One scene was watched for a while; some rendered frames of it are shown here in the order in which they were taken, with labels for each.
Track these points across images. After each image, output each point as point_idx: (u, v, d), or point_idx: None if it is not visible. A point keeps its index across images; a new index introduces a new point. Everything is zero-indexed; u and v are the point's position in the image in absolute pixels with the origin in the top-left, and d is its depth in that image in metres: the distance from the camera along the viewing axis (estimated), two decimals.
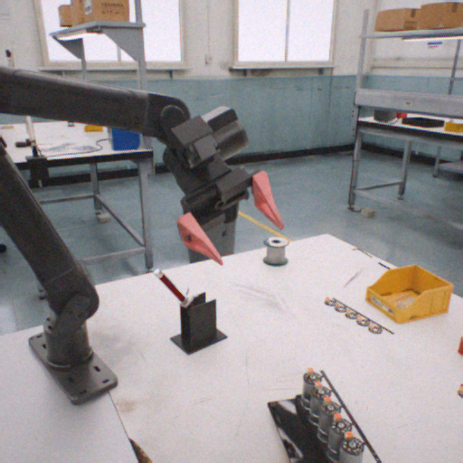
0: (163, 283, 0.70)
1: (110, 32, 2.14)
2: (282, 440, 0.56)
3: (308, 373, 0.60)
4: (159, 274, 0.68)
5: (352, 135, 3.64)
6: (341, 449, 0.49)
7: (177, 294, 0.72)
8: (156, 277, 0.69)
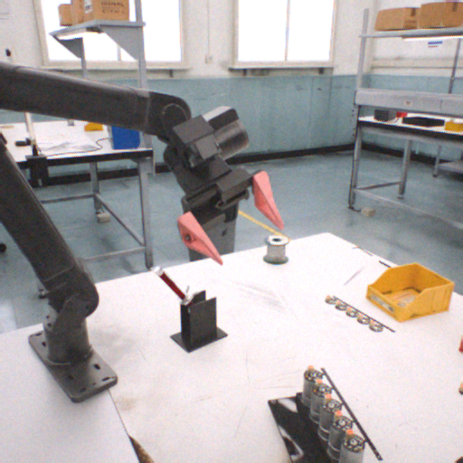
0: (163, 281, 0.70)
1: (110, 31, 2.14)
2: (283, 438, 0.56)
3: (309, 371, 0.59)
4: (159, 271, 0.68)
5: (352, 134, 3.64)
6: (342, 447, 0.49)
7: (177, 292, 0.71)
8: (157, 275, 0.68)
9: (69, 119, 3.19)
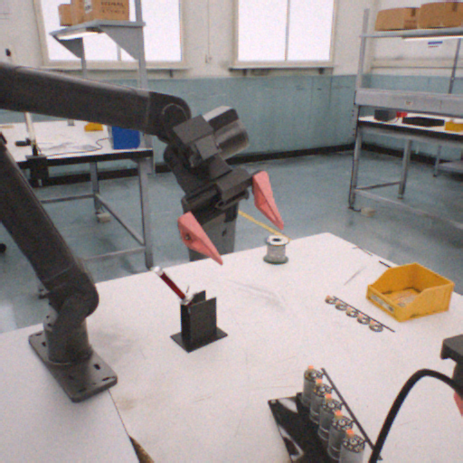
0: (163, 281, 0.70)
1: (110, 31, 2.14)
2: (283, 438, 0.56)
3: (309, 371, 0.59)
4: (159, 271, 0.68)
5: (352, 134, 3.64)
6: (342, 447, 0.49)
7: (177, 291, 0.71)
8: (157, 275, 0.68)
9: (69, 119, 3.19)
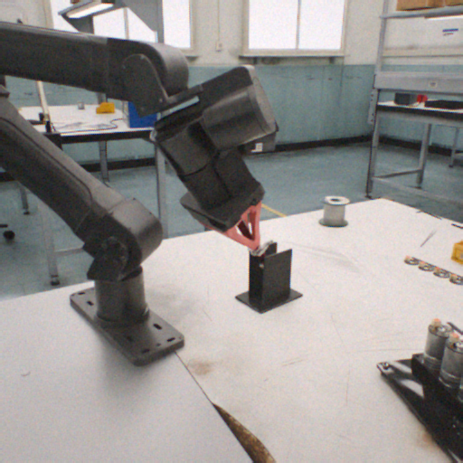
0: None
1: None
2: (411, 406, 0.44)
3: (435, 325, 0.48)
4: None
5: (370, 119, 3.52)
6: None
7: (250, 239, 0.60)
8: None
9: (79, 102, 3.07)
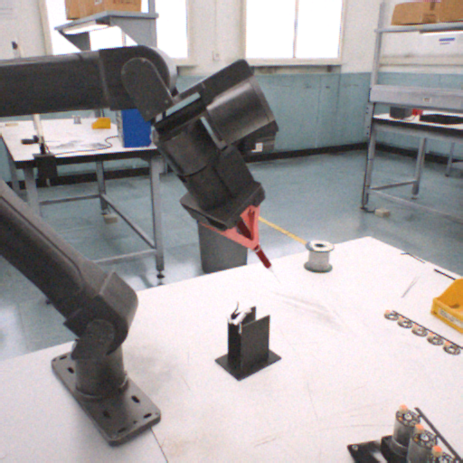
0: (235, 224, 0.58)
1: (122, 23, 2.03)
2: None
3: (402, 411, 0.49)
4: None
5: (366, 132, 3.53)
6: None
7: None
8: None
9: (75, 117, 3.08)
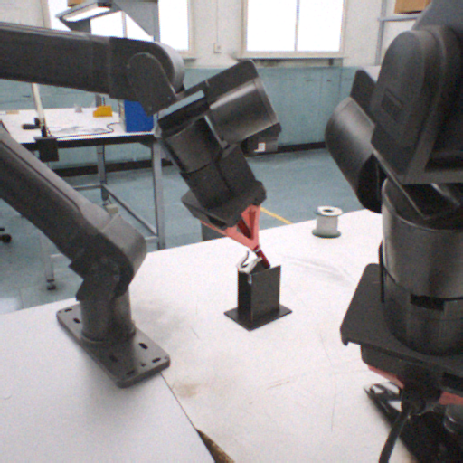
0: (236, 224, 0.58)
1: (124, 4, 2.01)
2: None
3: None
4: None
5: None
6: None
7: None
8: None
9: (76, 105, 3.06)
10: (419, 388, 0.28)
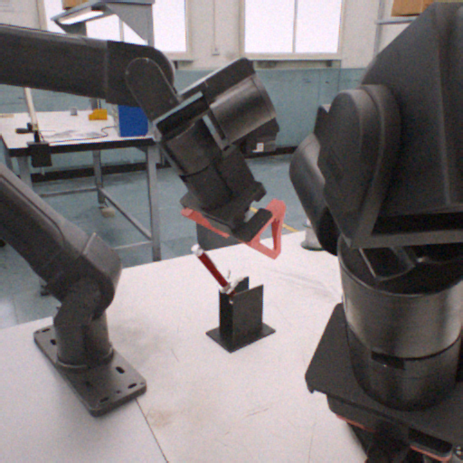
0: (202, 263, 0.56)
1: (118, 8, 2.00)
2: None
3: None
4: (198, 250, 0.54)
5: None
6: None
7: (219, 277, 0.57)
8: (195, 255, 0.55)
9: (71, 108, 3.05)
10: (386, 442, 0.26)
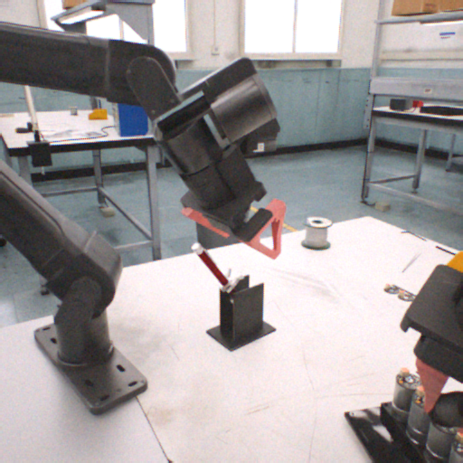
0: (203, 261, 0.56)
1: (118, 7, 2.00)
2: None
3: (403, 374, 0.46)
4: (199, 249, 0.54)
5: (365, 125, 3.50)
6: None
7: (220, 275, 0.57)
8: (196, 253, 0.55)
9: (71, 108, 3.05)
10: None
